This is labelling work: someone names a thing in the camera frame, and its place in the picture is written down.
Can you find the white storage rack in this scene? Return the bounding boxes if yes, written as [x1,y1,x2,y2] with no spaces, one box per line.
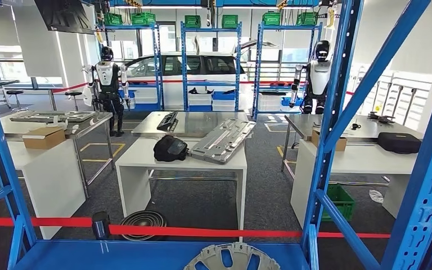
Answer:
[354,69,432,129]

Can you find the black padded bag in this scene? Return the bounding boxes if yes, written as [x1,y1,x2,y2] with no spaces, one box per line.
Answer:
[152,134,189,163]

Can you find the black branched car part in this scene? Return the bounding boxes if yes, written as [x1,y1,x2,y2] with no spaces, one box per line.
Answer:
[367,111,397,124]

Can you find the white car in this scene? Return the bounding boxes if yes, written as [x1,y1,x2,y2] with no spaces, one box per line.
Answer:
[123,39,278,111]

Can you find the black zip case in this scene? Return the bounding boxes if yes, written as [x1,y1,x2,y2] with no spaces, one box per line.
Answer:
[377,132,422,155]

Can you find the white and black humanoid robot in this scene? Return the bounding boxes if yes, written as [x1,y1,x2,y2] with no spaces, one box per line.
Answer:
[82,46,132,138]
[289,40,332,115]

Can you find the long white desk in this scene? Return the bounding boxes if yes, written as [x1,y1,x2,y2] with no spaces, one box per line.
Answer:
[0,83,88,111]

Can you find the grey plastic wheel cover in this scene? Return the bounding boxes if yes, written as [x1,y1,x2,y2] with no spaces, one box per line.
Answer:
[183,242,281,270]

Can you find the green plastic crate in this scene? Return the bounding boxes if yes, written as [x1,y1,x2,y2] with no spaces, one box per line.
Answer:
[296,11,317,26]
[221,14,239,29]
[130,12,156,26]
[262,11,281,26]
[321,183,356,222]
[184,15,201,29]
[103,13,124,26]

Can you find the black barrier post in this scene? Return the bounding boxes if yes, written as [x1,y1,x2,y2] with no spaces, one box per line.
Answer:
[92,211,111,240]

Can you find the white storage bin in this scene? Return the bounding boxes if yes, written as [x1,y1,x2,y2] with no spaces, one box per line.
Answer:
[258,92,284,112]
[187,93,213,112]
[212,99,237,112]
[132,88,160,106]

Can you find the red barrier belt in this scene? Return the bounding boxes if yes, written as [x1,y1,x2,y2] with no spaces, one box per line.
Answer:
[0,217,432,240]

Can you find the steel workbench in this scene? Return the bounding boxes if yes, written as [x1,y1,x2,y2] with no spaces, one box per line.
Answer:
[131,111,250,140]
[281,112,424,176]
[0,111,115,198]

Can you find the blue steel shelf rack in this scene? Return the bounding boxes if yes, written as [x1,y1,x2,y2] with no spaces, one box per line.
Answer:
[179,21,242,113]
[97,24,165,113]
[252,21,323,121]
[0,0,432,270]

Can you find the black hanging car panel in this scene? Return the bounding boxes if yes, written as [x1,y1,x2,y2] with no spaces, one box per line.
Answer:
[34,0,95,35]

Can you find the cardboard box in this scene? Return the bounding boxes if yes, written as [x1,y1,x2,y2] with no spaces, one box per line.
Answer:
[22,127,67,151]
[310,128,348,152]

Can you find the white table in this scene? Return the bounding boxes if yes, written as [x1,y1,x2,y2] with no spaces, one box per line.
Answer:
[0,139,86,240]
[290,138,418,228]
[115,138,248,241]

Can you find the black ribbed round part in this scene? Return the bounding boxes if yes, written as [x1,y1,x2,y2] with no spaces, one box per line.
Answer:
[119,210,167,241]

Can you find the grey stamped metal panel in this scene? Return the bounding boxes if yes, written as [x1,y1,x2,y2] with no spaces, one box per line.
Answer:
[9,110,97,124]
[188,118,257,165]

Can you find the black round stool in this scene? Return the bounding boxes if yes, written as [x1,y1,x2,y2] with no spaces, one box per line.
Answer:
[6,89,29,112]
[65,91,83,111]

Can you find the black plastic car part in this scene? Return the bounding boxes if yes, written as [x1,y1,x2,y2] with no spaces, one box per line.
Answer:
[156,111,179,132]

